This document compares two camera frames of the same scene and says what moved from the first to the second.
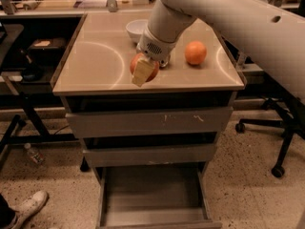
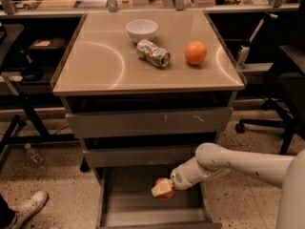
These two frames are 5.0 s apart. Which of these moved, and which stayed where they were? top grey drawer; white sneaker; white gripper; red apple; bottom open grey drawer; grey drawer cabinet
Moved: white gripper; red apple
Stayed: bottom open grey drawer; top grey drawer; white sneaker; grey drawer cabinet
